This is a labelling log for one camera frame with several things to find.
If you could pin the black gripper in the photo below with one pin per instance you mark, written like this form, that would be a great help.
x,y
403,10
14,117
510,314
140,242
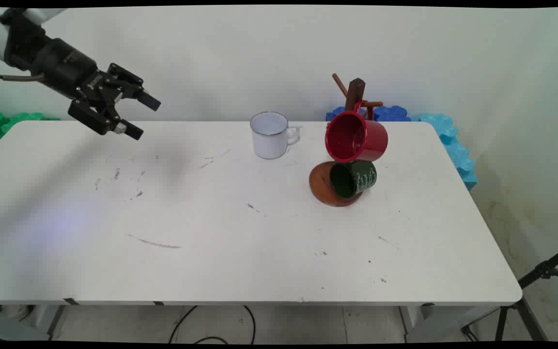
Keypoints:
x,y
63,65

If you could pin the red enamel mug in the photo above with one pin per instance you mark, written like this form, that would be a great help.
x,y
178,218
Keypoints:
x,y
373,140

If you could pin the green foam mat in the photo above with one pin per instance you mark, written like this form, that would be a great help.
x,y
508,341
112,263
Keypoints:
x,y
3,123

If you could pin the white enamel mug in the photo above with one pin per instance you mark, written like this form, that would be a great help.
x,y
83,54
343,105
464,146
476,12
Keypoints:
x,y
269,143

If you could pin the brown wooden mug tree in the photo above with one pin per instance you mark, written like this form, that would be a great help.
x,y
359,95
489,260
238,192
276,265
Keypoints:
x,y
320,186

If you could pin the grey table leg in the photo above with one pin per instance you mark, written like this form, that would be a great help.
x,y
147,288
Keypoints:
x,y
412,322
56,322

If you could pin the green enamel mug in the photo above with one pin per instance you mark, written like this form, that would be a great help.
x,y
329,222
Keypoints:
x,y
364,177

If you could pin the dark blue foam mat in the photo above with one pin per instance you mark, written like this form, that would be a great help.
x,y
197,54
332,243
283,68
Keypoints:
x,y
393,114

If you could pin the light blue foam mat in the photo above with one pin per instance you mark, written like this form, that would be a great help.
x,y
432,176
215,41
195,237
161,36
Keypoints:
x,y
458,155

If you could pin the black tripod stand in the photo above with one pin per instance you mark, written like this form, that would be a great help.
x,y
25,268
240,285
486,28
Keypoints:
x,y
526,310

